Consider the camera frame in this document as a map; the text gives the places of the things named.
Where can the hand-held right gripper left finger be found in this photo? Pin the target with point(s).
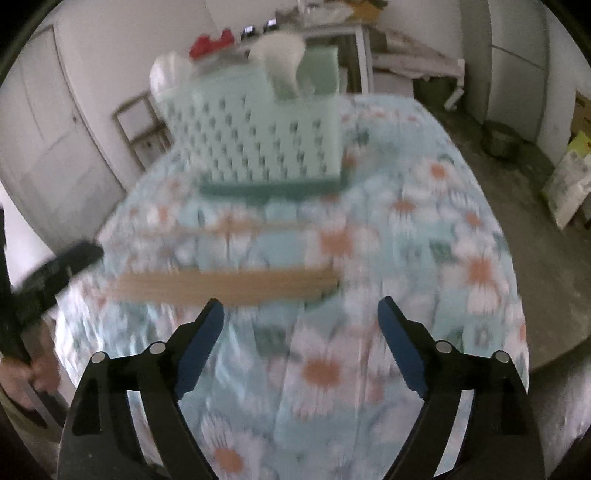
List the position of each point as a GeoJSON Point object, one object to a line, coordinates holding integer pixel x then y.
{"type": "Point", "coordinates": [201, 350]}

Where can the person's left hand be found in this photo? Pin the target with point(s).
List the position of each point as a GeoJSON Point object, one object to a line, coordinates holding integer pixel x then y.
{"type": "Point", "coordinates": [44, 374]}

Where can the low white cot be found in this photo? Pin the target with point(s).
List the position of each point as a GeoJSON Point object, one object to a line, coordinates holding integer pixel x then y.
{"type": "Point", "coordinates": [415, 60]}

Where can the white side table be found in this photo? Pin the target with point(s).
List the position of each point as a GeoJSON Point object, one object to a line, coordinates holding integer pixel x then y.
{"type": "Point", "coordinates": [341, 32]}

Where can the white plastic spoon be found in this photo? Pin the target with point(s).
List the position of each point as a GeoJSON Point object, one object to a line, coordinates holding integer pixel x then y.
{"type": "Point", "coordinates": [277, 55]}
{"type": "Point", "coordinates": [168, 74]}

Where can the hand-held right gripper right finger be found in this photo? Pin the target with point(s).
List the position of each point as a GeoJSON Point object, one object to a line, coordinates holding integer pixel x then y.
{"type": "Point", "coordinates": [404, 350]}

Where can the white and yellow sack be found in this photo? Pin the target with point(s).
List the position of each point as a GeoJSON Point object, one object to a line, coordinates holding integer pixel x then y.
{"type": "Point", "coordinates": [570, 184]}

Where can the blue floral blanket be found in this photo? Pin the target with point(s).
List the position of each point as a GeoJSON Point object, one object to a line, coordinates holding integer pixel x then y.
{"type": "Point", "coordinates": [369, 286]}

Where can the brown cardboard box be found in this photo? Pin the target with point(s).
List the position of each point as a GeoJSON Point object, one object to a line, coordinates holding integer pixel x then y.
{"type": "Point", "coordinates": [582, 115]}

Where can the small black device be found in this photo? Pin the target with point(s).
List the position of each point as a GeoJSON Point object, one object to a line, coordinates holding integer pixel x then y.
{"type": "Point", "coordinates": [270, 24]}
{"type": "Point", "coordinates": [248, 30]}

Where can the mint green utensil holder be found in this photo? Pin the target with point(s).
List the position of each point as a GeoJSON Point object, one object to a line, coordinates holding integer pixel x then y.
{"type": "Point", "coordinates": [258, 138]}

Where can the white plastic bag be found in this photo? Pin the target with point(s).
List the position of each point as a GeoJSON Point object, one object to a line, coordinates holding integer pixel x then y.
{"type": "Point", "coordinates": [323, 10]}

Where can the dark rice cooker pot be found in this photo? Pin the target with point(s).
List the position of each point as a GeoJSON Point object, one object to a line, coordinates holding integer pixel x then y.
{"type": "Point", "coordinates": [499, 138]}

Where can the white door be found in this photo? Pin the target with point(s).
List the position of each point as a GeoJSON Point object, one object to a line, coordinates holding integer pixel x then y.
{"type": "Point", "coordinates": [46, 138]}

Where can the yellow and brown bag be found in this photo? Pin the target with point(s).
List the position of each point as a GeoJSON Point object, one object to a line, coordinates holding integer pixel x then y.
{"type": "Point", "coordinates": [364, 4]}

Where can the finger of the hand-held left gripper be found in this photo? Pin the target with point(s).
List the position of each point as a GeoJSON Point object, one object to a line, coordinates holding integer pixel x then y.
{"type": "Point", "coordinates": [60, 274]}

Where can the bundle of wooden chopsticks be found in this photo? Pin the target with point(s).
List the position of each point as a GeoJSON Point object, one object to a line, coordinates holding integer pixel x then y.
{"type": "Point", "coordinates": [221, 286]}

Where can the small wooden chair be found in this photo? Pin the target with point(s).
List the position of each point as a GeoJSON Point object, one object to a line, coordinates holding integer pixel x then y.
{"type": "Point", "coordinates": [138, 134]}

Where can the red plastic bag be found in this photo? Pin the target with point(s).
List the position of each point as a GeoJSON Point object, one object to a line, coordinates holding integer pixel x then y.
{"type": "Point", "coordinates": [210, 45]}

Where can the silver refrigerator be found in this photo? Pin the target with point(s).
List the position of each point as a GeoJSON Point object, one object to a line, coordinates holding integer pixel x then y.
{"type": "Point", "coordinates": [512, 69]}

